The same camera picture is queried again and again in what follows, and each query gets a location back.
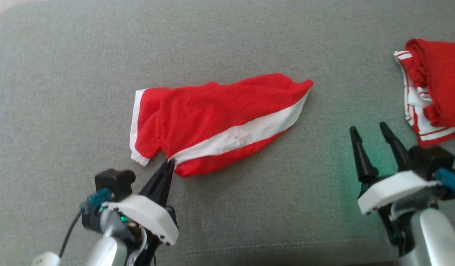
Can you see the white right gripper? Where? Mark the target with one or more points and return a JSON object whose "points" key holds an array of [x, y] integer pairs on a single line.
{"points": [[393, 190]]}

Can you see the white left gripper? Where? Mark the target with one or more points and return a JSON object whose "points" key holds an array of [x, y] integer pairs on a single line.
{"points": [[146, 216]]}

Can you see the red polo shirt white collar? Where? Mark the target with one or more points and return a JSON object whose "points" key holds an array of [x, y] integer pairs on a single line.
{"points": [[441, 88]]}

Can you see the red shorts with white stripe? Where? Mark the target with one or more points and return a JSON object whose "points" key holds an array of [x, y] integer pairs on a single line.
{"points": [[212, 114]]}

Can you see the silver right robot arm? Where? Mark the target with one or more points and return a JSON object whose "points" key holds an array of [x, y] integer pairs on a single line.
{"points": [[430, 236]]}

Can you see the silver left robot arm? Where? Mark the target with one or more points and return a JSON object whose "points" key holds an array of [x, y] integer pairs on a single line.
{"points": [[109, 247]]}

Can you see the grey fabric sofa seat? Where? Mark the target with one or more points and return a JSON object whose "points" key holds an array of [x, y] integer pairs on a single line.
{"points": [[249, 37]]}

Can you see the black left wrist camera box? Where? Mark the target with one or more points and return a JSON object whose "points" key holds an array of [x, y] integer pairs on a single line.
{"points": [[114, 183]]}

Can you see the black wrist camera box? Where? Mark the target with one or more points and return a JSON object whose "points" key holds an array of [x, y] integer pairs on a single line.
{"points": [[432, 162], [114, 183]]}

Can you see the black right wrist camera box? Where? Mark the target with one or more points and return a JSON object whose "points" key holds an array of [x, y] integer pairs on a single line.
{"points": [[432, 162]]}

